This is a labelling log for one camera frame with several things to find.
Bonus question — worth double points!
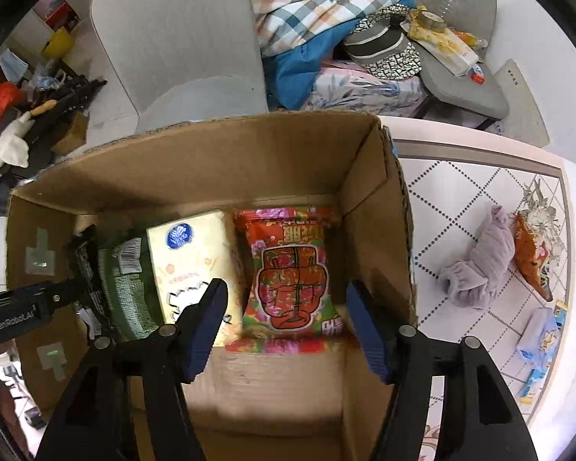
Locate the yellow plastic bag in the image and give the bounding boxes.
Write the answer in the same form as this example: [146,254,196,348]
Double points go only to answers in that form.
[402,6,478,76]

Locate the plastic bottle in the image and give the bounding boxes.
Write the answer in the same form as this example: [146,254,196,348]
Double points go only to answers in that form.
[436,0,461,23]

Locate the blue tissue pack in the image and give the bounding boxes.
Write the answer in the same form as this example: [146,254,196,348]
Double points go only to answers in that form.
[516,307,560,368]

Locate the yellow bucket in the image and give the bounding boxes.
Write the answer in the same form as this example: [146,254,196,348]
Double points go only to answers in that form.
[41,27,74,60]

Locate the green snack bag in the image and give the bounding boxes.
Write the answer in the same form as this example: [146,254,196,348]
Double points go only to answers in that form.
[98,234,164,340]

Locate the black stroller frame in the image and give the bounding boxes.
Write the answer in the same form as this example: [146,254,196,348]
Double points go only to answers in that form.
[32,75,108,132]

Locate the purple cloth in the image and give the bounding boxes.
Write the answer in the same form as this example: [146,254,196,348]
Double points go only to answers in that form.
[439,205,515,310]

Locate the red floral snack bag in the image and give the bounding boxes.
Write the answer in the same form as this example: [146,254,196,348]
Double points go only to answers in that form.
[225,206,344,355]

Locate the black snack bag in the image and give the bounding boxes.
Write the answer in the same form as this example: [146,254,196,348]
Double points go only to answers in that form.
[67,225,111,340]

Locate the striped hat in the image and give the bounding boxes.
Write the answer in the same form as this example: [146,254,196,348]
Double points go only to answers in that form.
[343,23,421,80]

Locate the white goose plush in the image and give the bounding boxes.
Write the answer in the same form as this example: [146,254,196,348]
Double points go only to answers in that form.
[0,99,58,168]

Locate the blue long snack pack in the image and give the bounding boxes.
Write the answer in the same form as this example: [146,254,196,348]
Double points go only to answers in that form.
[519,301,567,405]

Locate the grey chair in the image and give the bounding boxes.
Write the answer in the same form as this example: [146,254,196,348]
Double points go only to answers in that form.
[90,0,268,133]

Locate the floral pink bedding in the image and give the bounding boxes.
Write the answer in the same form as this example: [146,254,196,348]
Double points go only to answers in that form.
[301,60,427,118]

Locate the small brown cardboard box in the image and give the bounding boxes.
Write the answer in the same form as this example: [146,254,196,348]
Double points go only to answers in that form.
[51,111,89,156]

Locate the yellow tissue pack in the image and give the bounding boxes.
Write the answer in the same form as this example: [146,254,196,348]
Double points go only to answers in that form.
[146,210,247,347]

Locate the blue quilt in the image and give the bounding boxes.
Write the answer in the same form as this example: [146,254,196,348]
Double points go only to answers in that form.
[262,19,360,110]

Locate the orange snack bag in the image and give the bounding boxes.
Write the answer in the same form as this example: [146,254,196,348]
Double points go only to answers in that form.
[514,213,553,302]

